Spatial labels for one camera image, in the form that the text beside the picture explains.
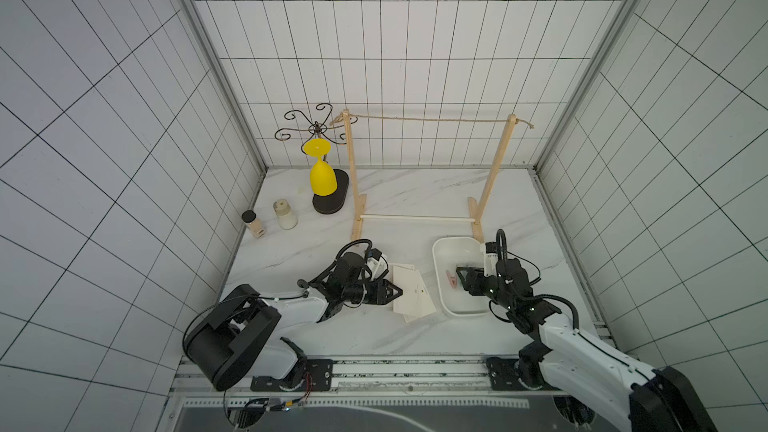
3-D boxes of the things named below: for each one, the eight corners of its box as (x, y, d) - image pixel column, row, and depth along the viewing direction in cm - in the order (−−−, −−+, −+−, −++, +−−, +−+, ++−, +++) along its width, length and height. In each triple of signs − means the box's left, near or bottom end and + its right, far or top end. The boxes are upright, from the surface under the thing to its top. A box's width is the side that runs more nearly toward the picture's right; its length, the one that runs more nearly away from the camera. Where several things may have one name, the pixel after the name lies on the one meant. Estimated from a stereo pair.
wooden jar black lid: (246, 237, 99) (237, 224, 93) (251, 223, 103) (243, 210, 96) (263, 237, 99) (256, 224, 93) (268, 223, 103) (260, 210, 96)
